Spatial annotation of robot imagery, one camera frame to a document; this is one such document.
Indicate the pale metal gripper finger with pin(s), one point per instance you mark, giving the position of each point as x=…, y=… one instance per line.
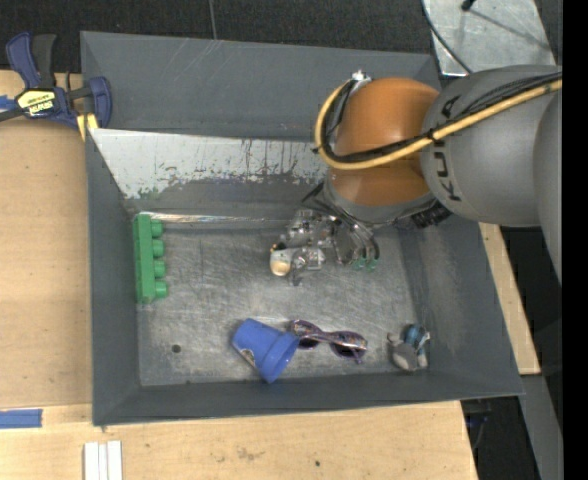
x=315, y=259
x=285, y=244

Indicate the cream round small thing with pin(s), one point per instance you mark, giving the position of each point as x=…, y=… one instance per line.
x=279, y=265

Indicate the purple sunglasses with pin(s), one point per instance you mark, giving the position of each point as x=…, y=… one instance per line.
x=341, y=344

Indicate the green studded toy block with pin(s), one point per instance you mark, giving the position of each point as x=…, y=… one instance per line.
x=146, y=258

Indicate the blue and grey toy animal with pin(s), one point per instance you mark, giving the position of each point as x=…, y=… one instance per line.
x=408, y=352

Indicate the grey metal bin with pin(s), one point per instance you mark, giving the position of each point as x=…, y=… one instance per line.
x=214, y=293

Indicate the blue plastic cup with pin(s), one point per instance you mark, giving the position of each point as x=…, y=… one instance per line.
x=264, y=348

